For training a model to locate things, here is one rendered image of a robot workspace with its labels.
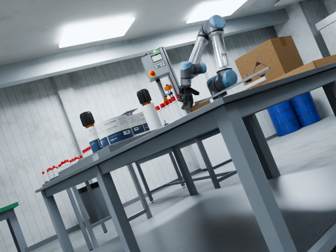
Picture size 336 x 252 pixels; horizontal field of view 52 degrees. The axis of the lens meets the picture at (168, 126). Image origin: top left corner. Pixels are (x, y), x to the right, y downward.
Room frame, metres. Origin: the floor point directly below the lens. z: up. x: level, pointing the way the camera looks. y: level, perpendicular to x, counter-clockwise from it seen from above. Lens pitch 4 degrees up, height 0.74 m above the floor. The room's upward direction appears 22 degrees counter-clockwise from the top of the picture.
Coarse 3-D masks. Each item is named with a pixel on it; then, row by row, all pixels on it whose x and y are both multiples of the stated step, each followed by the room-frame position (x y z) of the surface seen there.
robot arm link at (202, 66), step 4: (192, 64) 2.30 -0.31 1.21; (196, 64) 2.31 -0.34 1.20; (200, 64) 2.32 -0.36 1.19; (204, 64) 2.34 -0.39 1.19; (196, 68) 2.30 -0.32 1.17; (200, 68) 2.31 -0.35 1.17; (204, 68) 2.33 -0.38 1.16; (196, 72) 2.31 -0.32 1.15; (200, 72) 2.33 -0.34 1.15; (204, 72) 2.36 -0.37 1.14; (192, 76) 2.39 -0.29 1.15
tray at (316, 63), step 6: (318, 60) 1.59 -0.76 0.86; (324, 60) 1.63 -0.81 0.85; (330, 60) 1.66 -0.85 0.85; (300, 66) 1.61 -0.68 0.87; (306, 66) 1.59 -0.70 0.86; (312, 66) 1.57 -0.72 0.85; (318, 66) 1.57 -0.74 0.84; (288, 72) 1.66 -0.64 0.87; (294, 72) 1.64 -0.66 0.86; (300, 72) 1.62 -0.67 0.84; (276, 78) 1.71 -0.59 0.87
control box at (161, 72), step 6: (150, 54) 2.61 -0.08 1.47; (144, 60) 2.60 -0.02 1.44; (150, 60) 2.61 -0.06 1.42; (162, 60) 2.61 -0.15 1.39; (144, 66) 2.61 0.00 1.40; (150, 66) 2.60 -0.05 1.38; (162, 66) 2.61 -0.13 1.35; (156, 72) 2.61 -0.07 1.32; (162, 72) 2.61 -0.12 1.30; (168, 72) 2.62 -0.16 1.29; (150, 78) 2.60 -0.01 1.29; (156, 78) 2.65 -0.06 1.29
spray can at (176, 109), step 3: (171, 99) 2.48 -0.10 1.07; (174, 99) 2.47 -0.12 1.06; (174, 102) 2.46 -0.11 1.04; (174, 105) 2.46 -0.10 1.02; (177, 105) 2.46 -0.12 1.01; (174, 108) 2.47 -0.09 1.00; (177, 108) 2.46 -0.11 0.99; (174, 111) 2.48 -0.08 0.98; (177, 111) 2.46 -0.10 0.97; (180, 111) 2.47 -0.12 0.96; (177, 114) 2.47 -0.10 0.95; (180, 114) 2.46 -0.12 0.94; (177, 117) 2.47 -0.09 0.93; (180, 117) 2.46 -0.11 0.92
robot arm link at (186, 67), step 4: (180, 64) 2.27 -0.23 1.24; (184, 64) 2.25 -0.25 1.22; (188, 64) 2.25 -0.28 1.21; (180, 68) 2.28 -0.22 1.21; (184, 68) 2.26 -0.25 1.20; (188, 68) 2.26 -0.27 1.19; (192, 68) 2.28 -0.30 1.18; (180, 72) 2.29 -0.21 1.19; (184, 72) 2.27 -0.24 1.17; (188, 72) 2.27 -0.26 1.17; (192, 72) 2.29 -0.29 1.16; (180, 76) 2.30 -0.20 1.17; (184, 76) 2.28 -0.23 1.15; (188, 76) 2.28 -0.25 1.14
